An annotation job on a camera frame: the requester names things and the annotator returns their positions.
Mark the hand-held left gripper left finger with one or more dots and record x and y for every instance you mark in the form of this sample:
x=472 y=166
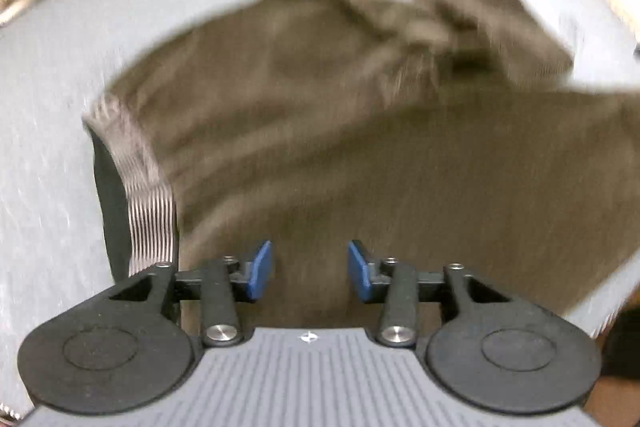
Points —
x=261 y=272

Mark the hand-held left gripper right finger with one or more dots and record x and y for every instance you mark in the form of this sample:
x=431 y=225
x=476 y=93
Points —
x=358 y=272

